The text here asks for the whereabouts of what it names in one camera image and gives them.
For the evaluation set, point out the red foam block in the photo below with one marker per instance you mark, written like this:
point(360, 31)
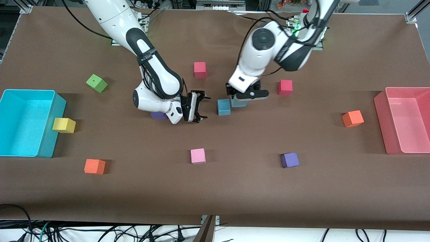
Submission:
point(285, 87)
point(200, 70)

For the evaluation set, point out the orange foam block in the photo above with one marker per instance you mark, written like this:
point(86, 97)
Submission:
point(352, 119)
point(94, 166)

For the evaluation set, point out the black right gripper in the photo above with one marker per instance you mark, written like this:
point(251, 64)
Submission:
point(185, 107)

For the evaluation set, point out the small metal bracket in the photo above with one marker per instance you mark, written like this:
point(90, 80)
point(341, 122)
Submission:
point(217, 219)

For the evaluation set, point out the brown table cloth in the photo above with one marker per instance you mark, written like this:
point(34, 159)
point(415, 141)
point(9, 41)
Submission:
point(215, 188)

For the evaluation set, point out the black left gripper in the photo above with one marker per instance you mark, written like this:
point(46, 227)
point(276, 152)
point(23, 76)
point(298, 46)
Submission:
point(230, 90)

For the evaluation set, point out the cyan plastic bin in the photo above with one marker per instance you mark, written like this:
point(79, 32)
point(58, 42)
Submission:
point(20, 127)

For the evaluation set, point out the green foam block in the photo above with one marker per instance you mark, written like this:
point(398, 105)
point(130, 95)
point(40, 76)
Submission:
point(96, 83)

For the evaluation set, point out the aluminium frame profile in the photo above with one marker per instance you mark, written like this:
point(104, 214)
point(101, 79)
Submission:
point(421, 6)

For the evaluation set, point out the light blue foam block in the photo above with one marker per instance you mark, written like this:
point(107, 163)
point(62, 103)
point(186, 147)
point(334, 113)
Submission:
point(223, 108)
point(239, 103)

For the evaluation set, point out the pink plastic bin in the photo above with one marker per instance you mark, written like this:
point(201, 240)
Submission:
point(408, 124)

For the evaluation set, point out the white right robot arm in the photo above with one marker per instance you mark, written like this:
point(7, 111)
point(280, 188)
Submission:
point(114, 13)

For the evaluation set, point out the pink foam block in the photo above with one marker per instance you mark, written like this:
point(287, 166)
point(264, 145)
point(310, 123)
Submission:
point(198, 156)

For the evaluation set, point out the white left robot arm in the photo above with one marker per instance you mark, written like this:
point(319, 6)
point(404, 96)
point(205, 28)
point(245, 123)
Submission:
point(262, 57)

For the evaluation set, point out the yellow foam block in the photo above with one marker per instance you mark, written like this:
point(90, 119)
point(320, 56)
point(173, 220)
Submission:
point(63, 125)

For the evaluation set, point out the grey metal rack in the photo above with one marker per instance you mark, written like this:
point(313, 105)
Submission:
point(218, 4)

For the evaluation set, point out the purple foam block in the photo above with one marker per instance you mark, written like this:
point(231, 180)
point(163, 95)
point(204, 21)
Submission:
point(290, 160)
point(158, 116)

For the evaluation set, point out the aluminium corner bracket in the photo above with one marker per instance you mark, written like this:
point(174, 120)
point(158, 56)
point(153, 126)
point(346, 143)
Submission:
point(410, 17)
point(26, 9)

